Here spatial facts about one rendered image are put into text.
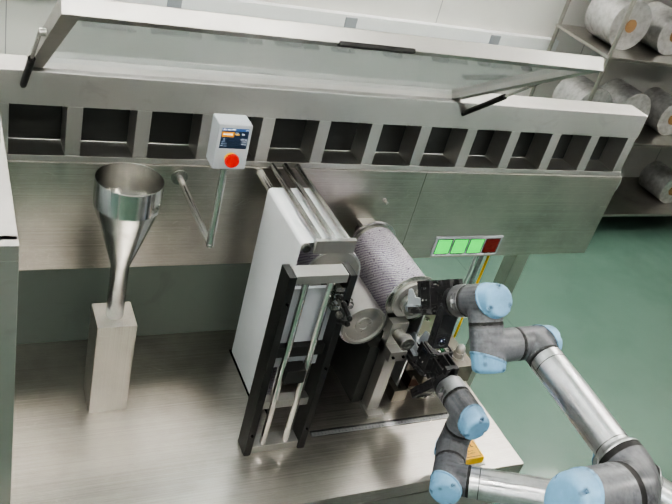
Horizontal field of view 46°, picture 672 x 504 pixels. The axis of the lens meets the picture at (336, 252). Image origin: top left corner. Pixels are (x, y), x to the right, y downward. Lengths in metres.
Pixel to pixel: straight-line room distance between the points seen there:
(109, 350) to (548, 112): 1.37
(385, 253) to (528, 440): 1.88
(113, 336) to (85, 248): 0.27
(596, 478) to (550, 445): 2.29
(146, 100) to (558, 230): 1.43
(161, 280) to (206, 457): 0.49
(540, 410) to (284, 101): 2.42
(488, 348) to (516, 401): 2.23
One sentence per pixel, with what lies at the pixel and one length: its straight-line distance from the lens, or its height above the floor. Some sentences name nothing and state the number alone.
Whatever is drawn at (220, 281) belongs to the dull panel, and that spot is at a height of 1.08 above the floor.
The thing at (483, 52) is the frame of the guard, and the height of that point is 1.94.
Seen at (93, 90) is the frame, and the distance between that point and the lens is 1.84.
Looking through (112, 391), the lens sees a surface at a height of 0.97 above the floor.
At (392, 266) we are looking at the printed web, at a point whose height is 1.30.
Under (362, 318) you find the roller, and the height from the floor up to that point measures 1.20.
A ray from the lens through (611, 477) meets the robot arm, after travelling 1.54.
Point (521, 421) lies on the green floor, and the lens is 3.85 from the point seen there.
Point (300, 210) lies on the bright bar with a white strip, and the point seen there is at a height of 1.45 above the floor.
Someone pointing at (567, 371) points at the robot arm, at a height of 1.41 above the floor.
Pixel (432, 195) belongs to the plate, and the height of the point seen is 1.36.
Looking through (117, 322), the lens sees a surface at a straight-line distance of 1.87.
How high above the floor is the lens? 2.36
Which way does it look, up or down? 32 degrees down
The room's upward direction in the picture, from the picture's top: 16 degrees clockwise
